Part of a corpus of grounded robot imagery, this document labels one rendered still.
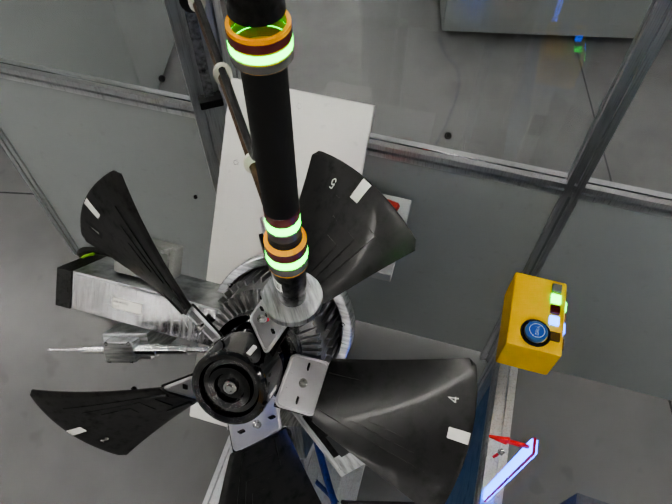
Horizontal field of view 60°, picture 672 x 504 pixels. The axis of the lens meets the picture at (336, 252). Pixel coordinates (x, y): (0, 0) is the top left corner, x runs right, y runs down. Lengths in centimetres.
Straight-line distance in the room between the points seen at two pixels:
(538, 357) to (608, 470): 118
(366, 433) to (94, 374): 162
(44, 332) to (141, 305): 146
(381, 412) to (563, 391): 149
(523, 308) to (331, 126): 49
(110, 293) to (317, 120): 48
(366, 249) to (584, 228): 91
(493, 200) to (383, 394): 77
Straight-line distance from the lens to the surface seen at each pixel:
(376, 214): 78
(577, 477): 224
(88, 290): 115
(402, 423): 89
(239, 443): 97
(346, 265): 79
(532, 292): 118
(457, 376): 91
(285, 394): 91
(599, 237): 162
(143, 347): 109
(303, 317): 66
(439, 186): 153
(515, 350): 113
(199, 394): 91
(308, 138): 104
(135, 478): 219
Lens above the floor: 204
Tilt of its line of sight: 56 degrees down
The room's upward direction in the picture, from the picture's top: straight up
